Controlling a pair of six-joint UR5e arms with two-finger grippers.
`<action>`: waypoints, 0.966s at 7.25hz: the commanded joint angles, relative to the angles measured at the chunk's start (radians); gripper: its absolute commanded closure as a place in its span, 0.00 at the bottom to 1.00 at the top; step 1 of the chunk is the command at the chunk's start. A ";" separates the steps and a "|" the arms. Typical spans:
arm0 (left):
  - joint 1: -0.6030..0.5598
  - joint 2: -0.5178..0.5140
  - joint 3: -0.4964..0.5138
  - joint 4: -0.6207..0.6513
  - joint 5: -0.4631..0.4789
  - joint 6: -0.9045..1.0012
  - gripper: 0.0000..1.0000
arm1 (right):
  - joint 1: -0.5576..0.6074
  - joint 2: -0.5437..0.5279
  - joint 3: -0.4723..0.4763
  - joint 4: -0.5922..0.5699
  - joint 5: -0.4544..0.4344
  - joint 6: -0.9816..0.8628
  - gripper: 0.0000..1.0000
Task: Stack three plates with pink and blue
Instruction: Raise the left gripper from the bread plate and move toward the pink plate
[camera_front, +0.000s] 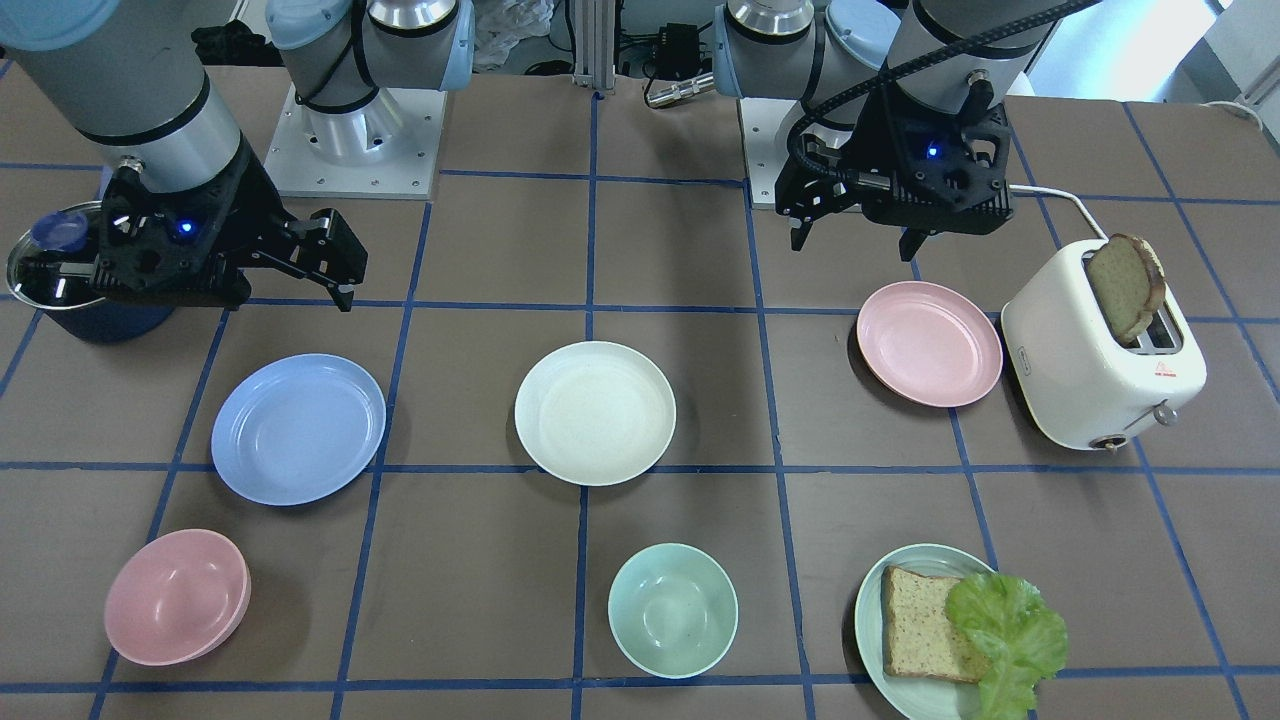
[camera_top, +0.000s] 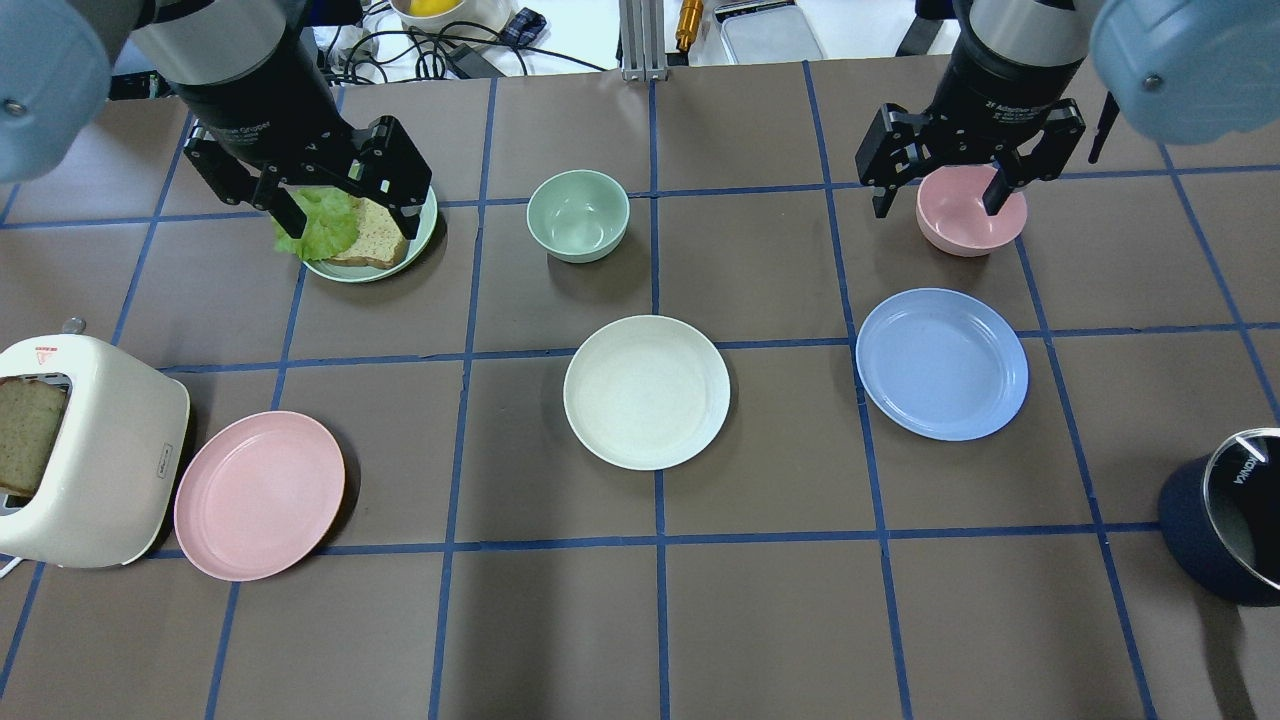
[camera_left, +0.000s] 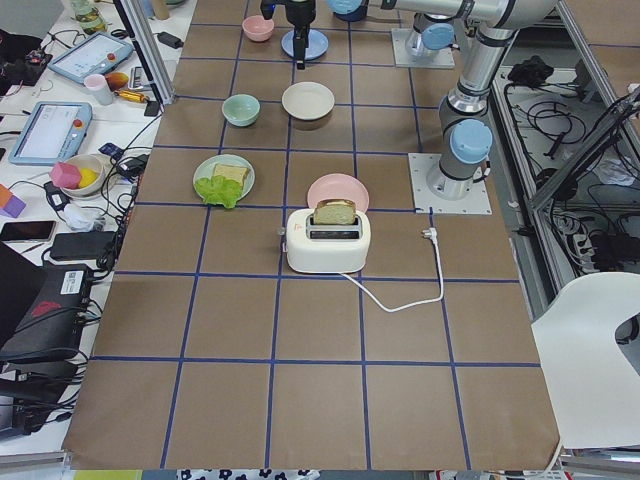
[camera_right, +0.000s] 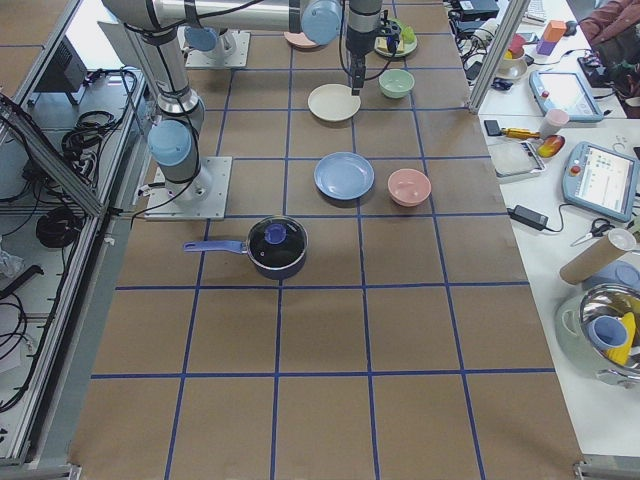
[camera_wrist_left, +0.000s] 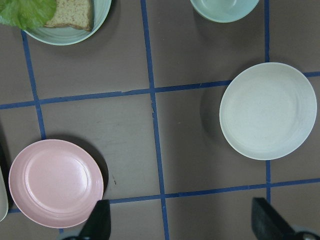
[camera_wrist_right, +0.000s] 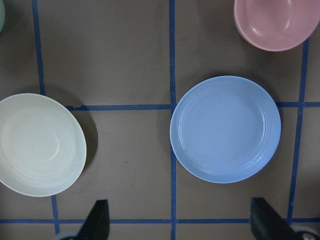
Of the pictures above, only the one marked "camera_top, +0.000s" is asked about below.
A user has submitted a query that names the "green plate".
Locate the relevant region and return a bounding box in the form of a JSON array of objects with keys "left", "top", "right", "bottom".
[{"left": 301, "top": 187, "right": 439, "bottom": 284}]

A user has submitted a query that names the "cream plate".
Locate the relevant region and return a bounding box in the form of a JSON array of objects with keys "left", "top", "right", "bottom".
[{"left": 562, "top": 315, "right": 732, "bottom": 471}]

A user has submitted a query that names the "green bowl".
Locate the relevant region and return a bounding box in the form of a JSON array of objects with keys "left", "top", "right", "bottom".
[{"left": 526, "top": 169, "right": 630, "bottom": 264}]

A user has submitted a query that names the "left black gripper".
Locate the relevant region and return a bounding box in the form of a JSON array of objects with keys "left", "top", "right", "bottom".
[{"left": 172, "top": 45, "right": 433, "bottom": 258}]

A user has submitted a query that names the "lettuce leaf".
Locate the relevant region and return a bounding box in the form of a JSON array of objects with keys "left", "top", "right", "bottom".
[{"left": 271, "top": 187, "right": 360, "bottom": 261}]

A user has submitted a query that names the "pink plate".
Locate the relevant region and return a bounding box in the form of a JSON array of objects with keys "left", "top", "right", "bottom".
[{"left": 174, "top": 411, "right": 346, "bottom": 582}]

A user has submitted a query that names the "black power adapter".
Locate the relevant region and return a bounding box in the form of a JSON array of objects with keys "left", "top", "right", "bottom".
[{"left": 444, "top": 45, "right": 506, "bottom": 79}]

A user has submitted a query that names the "dark blue saucepan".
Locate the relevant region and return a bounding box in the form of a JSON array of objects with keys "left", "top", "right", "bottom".
[{"left": 1157, "top": 427, "right": 1279, "bottom": 607}]

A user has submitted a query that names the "silver scale tray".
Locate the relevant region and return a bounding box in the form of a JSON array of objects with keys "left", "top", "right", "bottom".
[{"left": 713, "top": 1, "right": 826, "bottom": 64}]

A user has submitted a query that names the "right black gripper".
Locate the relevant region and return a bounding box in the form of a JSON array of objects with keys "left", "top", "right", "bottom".
[{"left": 856, "top": 40, "right": 1085, "bottom": 219}]

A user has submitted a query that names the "blue plate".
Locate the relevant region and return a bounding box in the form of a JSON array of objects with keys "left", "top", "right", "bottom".
[{"left": 855, "top": 288, "right": 1030, "bottom": 442}]

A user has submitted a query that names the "cream toaster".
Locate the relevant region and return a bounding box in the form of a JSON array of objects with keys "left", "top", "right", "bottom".
[{"left": 1, "top": 334, "right": 189, "bottom": 568}]

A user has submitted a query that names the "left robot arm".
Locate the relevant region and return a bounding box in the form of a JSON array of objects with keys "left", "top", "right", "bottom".
[{"left": 1, "top": 1, "right": 436, "bottom": 263}]

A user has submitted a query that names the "bread slice on plate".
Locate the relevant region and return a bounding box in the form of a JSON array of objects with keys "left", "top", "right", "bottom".
[{"left": 325, "top": 199, "right": 410, "bottom": 269}]

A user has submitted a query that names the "aluminium frame post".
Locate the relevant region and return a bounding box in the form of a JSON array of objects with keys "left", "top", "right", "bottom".
[{"left": 618, "top": 0, "right": 668, "bottom": 82}]

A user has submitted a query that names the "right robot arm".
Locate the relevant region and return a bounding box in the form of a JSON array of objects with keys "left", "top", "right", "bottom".
[{"left": 855, "top": 1, "right": 1279, "bottom": 218}]

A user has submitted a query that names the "bread slice in toaster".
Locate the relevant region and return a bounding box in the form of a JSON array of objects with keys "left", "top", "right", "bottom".
[{"left": 1, "top": 377, "right": 68, "bottom": 497}]

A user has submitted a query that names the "pink bowl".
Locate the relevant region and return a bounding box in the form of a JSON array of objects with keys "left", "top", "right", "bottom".
[{"left": 915, "top": 165, "right": 1029, "bottom": 258}]

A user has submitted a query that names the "gold screwdriver handle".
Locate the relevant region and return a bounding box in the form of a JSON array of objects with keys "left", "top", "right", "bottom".
[{"left": 675, "top": 0, "right": 705, "bottom": 54}]

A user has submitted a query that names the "cream bowl with fruit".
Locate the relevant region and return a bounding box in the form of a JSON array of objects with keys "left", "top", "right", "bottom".
[{"left": 390, "top": 1, "right": 516, "bottom": 35}]

